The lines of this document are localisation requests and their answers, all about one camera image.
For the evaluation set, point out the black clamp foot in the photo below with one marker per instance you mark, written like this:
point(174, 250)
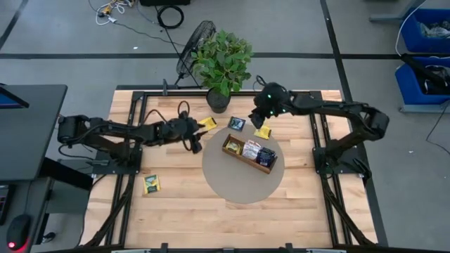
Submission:
point(164, 247)
point(289, 247)

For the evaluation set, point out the yellow tea packet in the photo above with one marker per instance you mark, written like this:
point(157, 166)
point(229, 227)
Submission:
point(263, 133)
point(210, 123)

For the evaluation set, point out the wooden tea box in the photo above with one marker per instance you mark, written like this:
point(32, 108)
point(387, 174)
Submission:
point(242, 160)

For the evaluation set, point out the computer monitor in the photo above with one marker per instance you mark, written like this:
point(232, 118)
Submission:
point(8, 102)

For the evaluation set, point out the green potted plant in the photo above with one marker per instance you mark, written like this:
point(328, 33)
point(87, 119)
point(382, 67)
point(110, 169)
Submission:
point(221, 59)

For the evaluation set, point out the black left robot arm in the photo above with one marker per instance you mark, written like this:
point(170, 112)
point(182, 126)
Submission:
point(116, 128)

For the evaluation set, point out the black box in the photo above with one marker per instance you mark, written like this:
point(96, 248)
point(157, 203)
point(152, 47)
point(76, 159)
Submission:
point(165, 2)

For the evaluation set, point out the grey table base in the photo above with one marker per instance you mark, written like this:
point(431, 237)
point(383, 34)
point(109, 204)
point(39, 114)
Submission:
point(386, 17)

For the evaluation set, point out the blue storage bin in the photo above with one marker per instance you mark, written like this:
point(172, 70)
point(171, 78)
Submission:
point(409, 88)
point(413, 38)

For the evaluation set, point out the black metal table frame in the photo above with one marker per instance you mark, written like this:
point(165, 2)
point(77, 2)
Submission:
point(175, 93)

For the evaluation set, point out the black floor fan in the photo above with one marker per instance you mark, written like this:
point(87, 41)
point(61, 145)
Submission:
point(197, 38)

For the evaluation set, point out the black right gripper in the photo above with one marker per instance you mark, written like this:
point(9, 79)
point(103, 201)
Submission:
point(272, 103)

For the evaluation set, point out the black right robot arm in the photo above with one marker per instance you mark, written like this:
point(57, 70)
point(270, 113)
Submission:
point(334, 107)

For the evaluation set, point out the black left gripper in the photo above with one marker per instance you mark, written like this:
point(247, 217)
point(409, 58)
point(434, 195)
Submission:
point(179, 130)

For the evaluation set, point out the round grey mat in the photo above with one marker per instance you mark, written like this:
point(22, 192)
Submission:
point(239, 186)

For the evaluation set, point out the black computer mouse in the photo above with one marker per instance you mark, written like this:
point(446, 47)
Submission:
point(19, 228)

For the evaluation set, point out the black desk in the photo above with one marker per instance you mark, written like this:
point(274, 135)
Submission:
point(31, 133)

